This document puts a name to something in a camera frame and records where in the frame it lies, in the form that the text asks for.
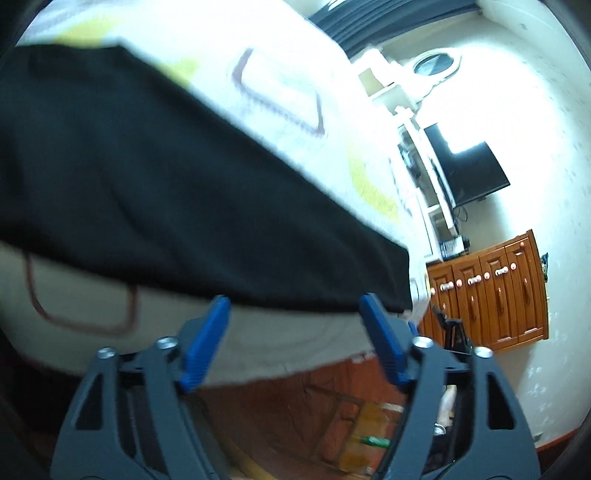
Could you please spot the yellow cardboard box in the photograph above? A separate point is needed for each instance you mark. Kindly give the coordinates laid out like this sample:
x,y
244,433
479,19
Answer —
x,y
369,415

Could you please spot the black flat television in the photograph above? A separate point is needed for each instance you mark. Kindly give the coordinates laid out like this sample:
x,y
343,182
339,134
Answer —
x,y
466,170

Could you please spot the brown wooden cabinet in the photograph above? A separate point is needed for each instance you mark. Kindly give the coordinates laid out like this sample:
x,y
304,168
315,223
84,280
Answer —
x,y
508,304

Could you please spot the dark blue curtain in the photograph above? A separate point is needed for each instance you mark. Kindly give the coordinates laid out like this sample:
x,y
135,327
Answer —
x,y
369,23

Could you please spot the white shelf unit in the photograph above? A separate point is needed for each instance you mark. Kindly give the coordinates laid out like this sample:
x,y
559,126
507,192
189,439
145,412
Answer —
x,y
392,94

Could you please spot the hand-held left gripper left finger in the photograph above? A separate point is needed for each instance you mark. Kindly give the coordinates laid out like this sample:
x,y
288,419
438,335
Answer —
x,y
207,337

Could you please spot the black pants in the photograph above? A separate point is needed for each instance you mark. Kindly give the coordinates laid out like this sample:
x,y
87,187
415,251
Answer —
x,y
138,184

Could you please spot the green bottle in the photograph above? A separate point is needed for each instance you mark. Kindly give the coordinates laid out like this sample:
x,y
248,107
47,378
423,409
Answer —
x,y
374,441

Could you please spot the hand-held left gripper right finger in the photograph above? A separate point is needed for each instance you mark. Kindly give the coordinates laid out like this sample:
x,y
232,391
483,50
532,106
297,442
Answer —
x,y
383,337

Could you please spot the black tripod stand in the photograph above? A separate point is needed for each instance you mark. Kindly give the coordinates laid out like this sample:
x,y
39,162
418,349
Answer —
x,y
455,332

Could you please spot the oval wall mirror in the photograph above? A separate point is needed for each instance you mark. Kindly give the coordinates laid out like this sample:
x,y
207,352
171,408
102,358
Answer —
x,y
434,64

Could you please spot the printed white bed sheet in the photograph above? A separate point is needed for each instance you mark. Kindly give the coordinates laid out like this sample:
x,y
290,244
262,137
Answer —
x,y
277,115

